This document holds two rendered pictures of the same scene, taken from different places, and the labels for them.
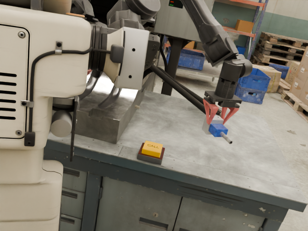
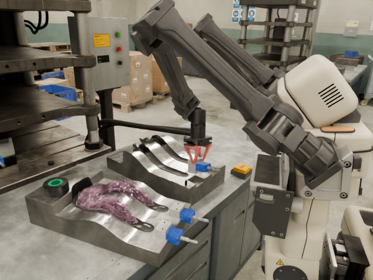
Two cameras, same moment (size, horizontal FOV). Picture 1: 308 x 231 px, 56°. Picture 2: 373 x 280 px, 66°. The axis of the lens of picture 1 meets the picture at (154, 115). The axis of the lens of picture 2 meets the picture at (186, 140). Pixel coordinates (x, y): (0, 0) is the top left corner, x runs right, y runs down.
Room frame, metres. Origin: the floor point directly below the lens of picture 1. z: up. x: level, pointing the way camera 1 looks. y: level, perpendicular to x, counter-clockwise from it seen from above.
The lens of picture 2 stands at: (0.39, 1.14, 1.47)
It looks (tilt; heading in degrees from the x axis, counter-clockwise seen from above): 23 degrees down; 304
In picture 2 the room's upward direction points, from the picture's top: 2 degrees clockwise
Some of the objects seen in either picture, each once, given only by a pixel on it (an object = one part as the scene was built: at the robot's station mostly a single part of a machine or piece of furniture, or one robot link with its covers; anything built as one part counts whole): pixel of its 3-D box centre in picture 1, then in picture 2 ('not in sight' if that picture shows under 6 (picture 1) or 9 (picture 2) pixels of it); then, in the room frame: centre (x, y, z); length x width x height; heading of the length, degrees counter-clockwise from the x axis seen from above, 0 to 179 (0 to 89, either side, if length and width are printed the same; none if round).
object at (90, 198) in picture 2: not in sight; (112, 195); (1.06, 0.57, 0.90); 0.26 x 0.18 x 0.08; 13
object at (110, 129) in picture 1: (104, 95); (163, 161); (1.12, 0.22, 0.87); 0.50 x 0.26 x 0.14; 176
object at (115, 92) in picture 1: (102, 84); (164, 153); (1.11, 0.23, 0.92); 0.35 x 0.16 x 0.09; 176
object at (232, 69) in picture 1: (231, 70); not in sight; (0.87, -0.20, 1.12); 0.07 x 0.06 x 0.07; 145
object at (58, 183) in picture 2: not in sight; (56, 186); (1.22, 0.68, 0.93); 0.08 x 0.08 x 0.04
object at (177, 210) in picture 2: not in sight; (190, 216); (0.81, 0.46, 0.86); 0.13 x 0.05 x 0.05; 13
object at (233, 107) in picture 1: (222, 111); not in sight; (0.88, -0.21, 0.99); 0.07 x 0.07 x 0.09; 23
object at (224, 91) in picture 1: (225, 90); not in sight; (0.87, -0.20, 1.06); 0.10 x 0.07 x 0.07; 113
